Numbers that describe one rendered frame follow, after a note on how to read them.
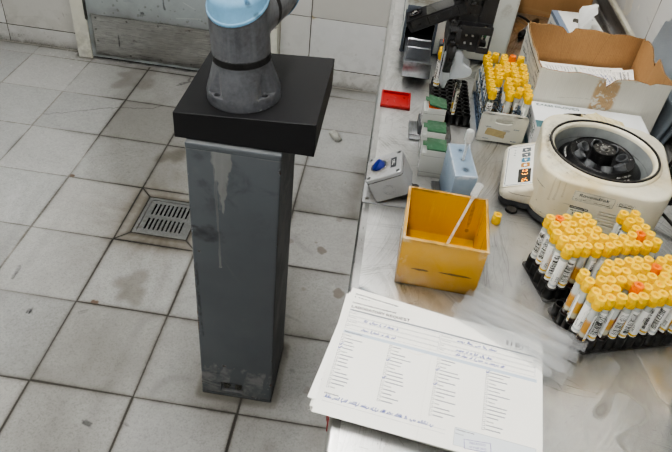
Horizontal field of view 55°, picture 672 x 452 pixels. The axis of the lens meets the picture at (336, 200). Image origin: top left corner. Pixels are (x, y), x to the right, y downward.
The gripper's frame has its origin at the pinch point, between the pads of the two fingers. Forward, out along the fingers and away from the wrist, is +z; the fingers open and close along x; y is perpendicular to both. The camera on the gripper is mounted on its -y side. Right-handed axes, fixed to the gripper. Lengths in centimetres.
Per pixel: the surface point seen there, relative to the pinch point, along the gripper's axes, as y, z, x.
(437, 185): 1.2, 12.2, -19.0
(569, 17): 41, 7, 61
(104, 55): -146, 99, 169
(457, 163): 2.8, 3.2, -23.8
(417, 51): -3.2, 7.2, 26.9
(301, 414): -20, 101, -17
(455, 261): 1.9, 6.2, -45.7
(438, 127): 0.7, 6.5, -7.3
